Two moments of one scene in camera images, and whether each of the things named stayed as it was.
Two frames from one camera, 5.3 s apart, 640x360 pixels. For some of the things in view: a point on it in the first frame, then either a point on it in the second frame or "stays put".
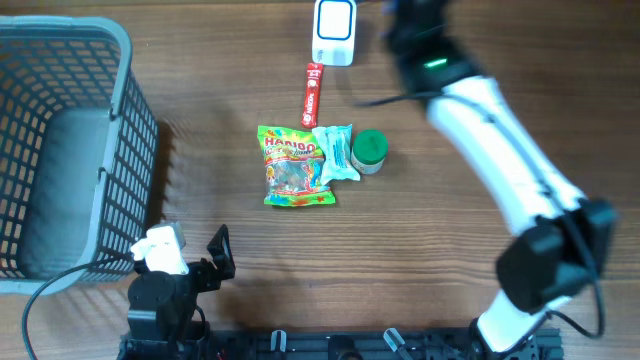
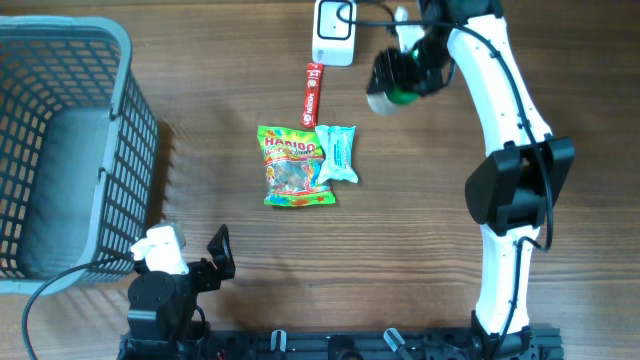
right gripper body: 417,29 → 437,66
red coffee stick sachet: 312,96 stays put
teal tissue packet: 336,145 stays put
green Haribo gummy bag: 295,167 stays put
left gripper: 210,280 stays put
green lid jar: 370,147 → 388,102
